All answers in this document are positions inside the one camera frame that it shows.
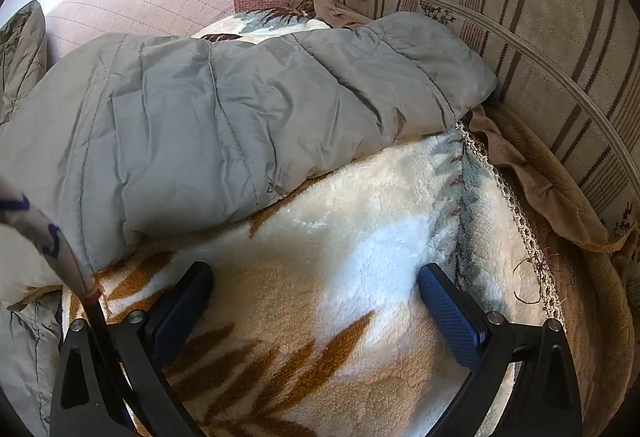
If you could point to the grey quilted padded jacket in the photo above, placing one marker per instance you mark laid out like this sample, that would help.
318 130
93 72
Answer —
210 117

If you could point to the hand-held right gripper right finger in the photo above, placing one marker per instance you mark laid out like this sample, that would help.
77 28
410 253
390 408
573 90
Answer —
450 322

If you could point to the leaf-print fleece blanket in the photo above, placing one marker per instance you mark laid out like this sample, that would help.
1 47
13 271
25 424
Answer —
350 237

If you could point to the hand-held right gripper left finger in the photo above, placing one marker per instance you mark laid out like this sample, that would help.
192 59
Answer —
182 312

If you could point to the brown fleece sofa cover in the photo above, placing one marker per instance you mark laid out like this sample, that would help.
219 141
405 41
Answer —
600 317

